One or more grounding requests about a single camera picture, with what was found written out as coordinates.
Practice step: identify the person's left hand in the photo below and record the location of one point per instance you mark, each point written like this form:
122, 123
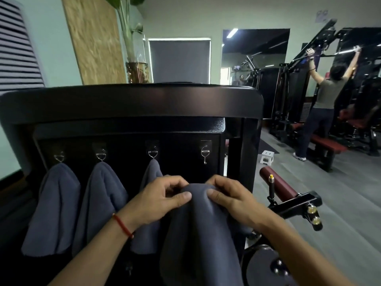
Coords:
154, 202

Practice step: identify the maroon workout bench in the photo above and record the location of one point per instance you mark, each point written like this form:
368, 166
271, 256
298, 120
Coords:
327, 144

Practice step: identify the wall mirror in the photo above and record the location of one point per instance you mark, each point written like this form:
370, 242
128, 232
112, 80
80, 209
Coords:
256, 47

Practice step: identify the white louvred wall vent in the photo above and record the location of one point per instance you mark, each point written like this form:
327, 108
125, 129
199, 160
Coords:
18, 50

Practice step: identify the person's right forearm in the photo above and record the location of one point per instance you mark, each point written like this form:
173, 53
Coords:
297, 256

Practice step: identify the clear glass vase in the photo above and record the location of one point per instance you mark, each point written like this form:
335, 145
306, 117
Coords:
138, 72

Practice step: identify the small white step stool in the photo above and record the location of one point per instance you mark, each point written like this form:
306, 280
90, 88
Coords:
267, 157

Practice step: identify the grey window blind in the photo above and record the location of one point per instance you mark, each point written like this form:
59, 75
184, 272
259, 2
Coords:
178, 61

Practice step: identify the black weight stack machine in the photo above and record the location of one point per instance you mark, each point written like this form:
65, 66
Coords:
134, 101

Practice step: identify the green plant with roots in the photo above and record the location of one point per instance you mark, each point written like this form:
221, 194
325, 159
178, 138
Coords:
126, 32

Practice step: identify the person's left forearm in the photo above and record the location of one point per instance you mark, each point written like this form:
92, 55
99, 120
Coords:
95, 256

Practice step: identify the person's right hand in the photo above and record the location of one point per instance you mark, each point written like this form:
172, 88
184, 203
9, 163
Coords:
241, 205

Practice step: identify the red padded gym machine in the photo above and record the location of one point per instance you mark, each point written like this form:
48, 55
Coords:
366, 86

